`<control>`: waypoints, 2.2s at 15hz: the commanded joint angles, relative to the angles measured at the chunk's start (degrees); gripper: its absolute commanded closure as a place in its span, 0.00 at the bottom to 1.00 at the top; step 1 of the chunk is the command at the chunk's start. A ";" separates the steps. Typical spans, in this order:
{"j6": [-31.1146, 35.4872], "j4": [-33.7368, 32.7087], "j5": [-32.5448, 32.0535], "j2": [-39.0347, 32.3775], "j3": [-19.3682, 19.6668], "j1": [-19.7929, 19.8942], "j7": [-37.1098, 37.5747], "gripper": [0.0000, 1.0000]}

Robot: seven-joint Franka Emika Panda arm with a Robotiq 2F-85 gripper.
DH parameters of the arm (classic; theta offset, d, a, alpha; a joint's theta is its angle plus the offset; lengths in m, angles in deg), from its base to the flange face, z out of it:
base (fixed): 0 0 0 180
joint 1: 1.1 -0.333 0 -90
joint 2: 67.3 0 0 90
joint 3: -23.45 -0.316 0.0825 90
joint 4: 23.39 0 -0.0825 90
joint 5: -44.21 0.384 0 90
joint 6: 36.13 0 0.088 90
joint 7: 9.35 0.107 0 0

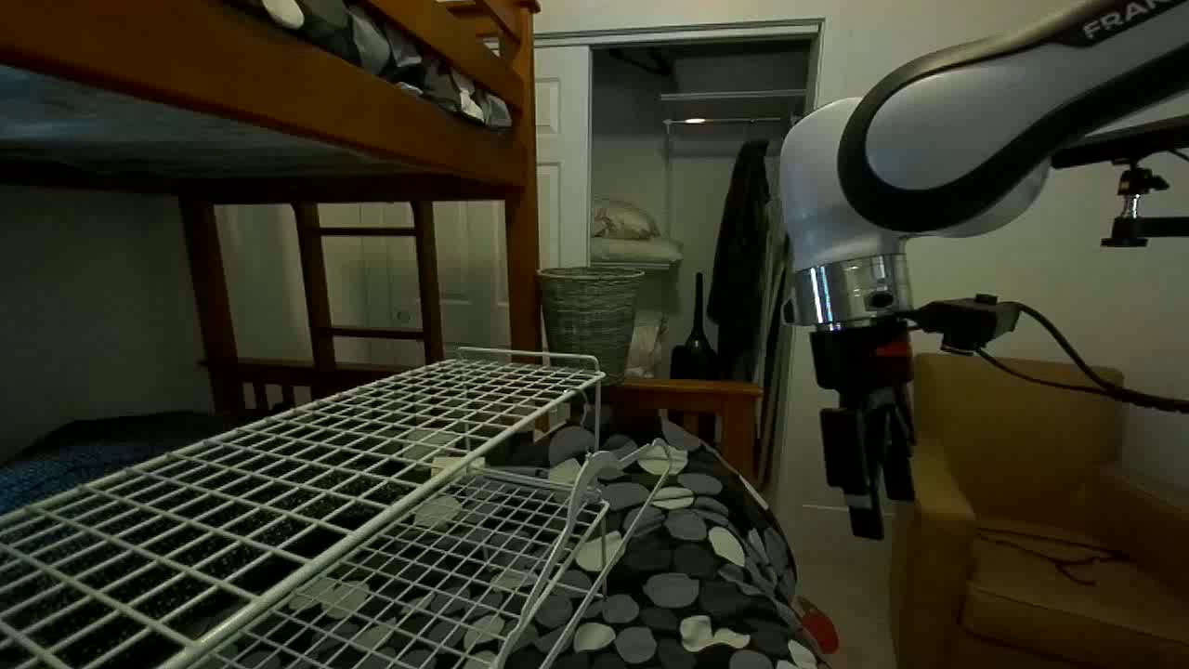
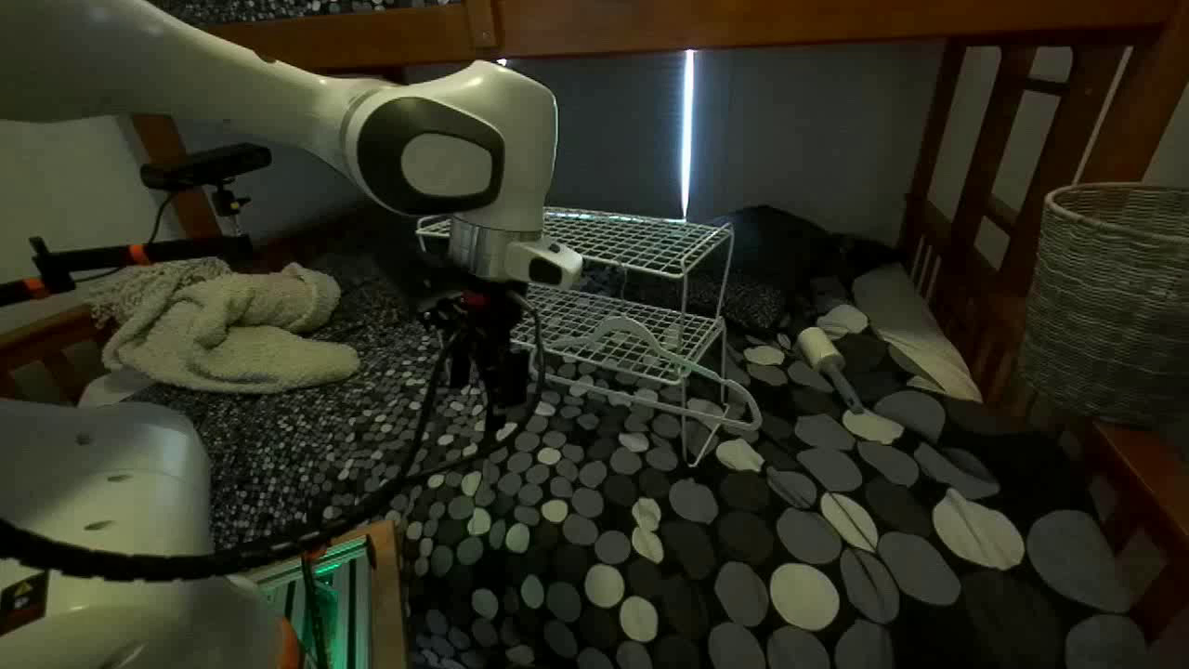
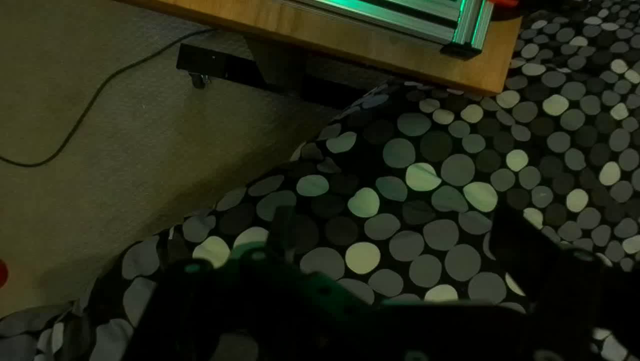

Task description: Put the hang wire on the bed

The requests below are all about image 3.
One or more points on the wooden desk top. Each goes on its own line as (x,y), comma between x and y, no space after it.
(301,28)

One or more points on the polka dot bed cover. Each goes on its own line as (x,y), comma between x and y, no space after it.
(400,153)

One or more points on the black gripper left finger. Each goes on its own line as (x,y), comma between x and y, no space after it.
(221,307)

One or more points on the black desk foot bar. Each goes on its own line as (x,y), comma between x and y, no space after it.
(221,64)

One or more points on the aluminium frame extrusion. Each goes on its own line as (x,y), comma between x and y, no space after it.
(426,24)

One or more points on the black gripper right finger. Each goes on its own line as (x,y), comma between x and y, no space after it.
(580,307)

